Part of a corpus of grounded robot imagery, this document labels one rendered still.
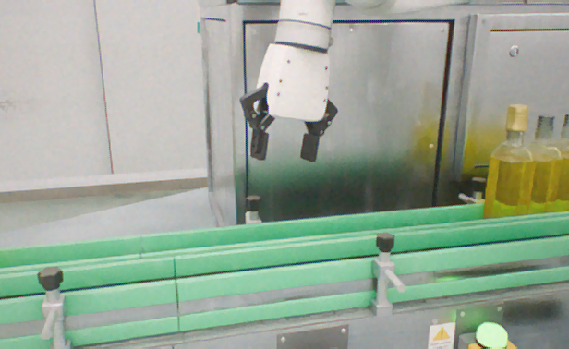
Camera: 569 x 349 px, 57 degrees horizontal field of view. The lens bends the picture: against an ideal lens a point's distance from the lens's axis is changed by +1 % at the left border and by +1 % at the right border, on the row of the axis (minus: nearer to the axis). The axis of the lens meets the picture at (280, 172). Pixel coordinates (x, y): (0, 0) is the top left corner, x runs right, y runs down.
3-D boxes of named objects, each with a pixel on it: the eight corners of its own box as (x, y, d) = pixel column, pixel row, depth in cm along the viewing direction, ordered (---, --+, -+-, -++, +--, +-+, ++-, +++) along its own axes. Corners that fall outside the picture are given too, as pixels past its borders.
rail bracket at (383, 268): (389, 308, 82) (393, 230, 78) (411, 335, 75) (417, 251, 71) (365, 311, 81) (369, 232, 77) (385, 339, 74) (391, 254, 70)
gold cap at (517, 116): (529, 131, 92) (533, 107, 91) (510, 132, 92) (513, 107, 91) (520, 127, 96) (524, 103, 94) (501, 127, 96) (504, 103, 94)
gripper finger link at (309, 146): (321, 116, 80) (315, 158, 81) (306, 114, 78) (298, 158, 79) (335, 119, 78) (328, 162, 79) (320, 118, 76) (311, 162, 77)
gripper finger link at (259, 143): (260, 110, 73) (253, 156, 74) (241, 108, 71) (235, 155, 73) (272, 114, 71) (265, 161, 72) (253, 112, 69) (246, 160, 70)
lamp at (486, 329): (494, 333, 84) (496, 317, 83) (513, 350, 80) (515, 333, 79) (469, 337, 83) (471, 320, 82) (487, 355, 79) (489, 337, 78)
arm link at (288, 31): (316, 30, 78) (312, 50, 79) (268, 19, 73) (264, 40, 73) (349, 32, 72) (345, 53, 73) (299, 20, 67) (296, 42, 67)
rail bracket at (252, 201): (259, 250, 101) (258, 186, 97) (266, 267, 95) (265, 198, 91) (238, 253, 100) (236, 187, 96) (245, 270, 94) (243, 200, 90)
